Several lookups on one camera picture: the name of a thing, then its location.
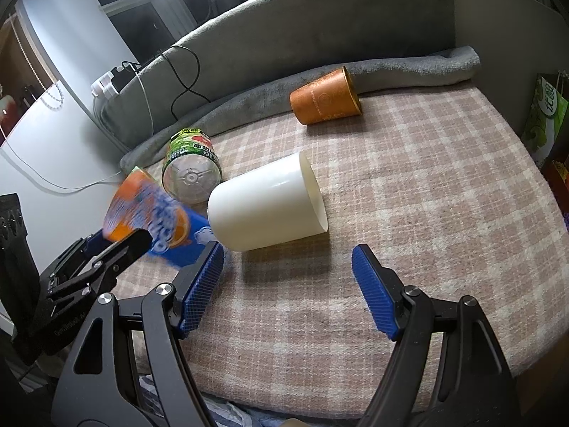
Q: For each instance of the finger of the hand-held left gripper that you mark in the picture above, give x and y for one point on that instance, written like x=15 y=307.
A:
x=98 y=241
x=126 y=249

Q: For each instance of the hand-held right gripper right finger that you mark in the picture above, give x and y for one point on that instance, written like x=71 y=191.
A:
x=372 y=291

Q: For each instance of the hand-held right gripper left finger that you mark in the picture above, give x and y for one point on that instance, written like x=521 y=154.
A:
x=203 y=291

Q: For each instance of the orange and blue snack bag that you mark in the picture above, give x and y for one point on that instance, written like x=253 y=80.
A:
x=171 y=227

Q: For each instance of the white cup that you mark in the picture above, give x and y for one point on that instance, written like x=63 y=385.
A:
x=258 y=209

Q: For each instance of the brown paper cup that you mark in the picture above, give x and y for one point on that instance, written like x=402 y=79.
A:
x=320 y=100

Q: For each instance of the black box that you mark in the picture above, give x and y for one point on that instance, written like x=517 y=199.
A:
x=15 y=249

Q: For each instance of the green label plastic bottle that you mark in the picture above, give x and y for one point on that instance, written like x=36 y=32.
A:
x=191 y=171

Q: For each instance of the white power strip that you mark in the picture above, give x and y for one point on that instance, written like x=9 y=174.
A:
x=101 y=85

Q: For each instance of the black charger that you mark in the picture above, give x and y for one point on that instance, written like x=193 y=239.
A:
x=124 y=76

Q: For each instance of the wooden shelf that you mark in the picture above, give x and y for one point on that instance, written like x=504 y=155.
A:
x=17 y=66

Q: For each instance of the red and brown box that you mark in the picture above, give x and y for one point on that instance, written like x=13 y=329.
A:
x=558 y=191

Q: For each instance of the dark window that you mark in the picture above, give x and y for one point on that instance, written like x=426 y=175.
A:
x=146 y=13

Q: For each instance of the green printed box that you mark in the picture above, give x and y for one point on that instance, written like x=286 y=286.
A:
x=544 y=120

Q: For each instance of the grey blanket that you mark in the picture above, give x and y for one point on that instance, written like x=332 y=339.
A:
x=275 y=40

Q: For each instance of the grey bed board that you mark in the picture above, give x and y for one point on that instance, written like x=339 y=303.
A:
x=502 y=44

